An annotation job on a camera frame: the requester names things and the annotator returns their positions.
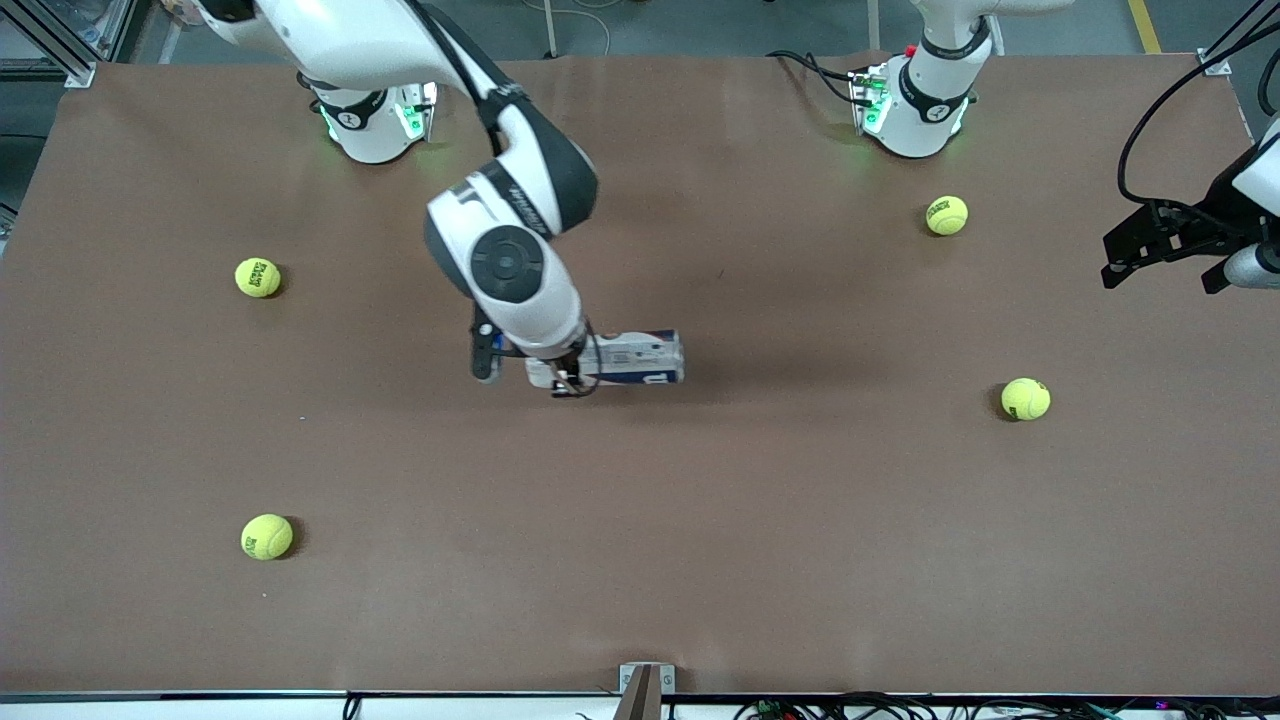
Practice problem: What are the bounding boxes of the clear tennis ball can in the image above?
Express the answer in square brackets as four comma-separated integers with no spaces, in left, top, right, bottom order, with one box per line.
[525,329,687,389]

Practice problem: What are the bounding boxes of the brown table cover mat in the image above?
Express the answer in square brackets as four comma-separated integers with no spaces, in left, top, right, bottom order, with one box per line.
[0,50,1280,698]

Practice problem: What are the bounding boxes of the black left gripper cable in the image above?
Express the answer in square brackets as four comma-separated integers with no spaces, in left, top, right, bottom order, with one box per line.
[1116,45,1280,209]

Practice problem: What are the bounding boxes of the aluminium frame post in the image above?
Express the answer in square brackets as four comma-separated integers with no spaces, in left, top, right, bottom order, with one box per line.
[0,0,98,89]
[1198,0,1280,77]

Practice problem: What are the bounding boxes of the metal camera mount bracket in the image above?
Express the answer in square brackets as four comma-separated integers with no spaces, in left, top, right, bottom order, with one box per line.
[618,663,677,720]

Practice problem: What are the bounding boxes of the black left arm base cable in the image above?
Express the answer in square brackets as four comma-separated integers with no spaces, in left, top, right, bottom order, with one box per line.
[765,48,866,106]

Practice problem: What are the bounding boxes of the black cable bundle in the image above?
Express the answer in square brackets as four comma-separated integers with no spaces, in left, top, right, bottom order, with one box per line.
[735,690,1280,720]

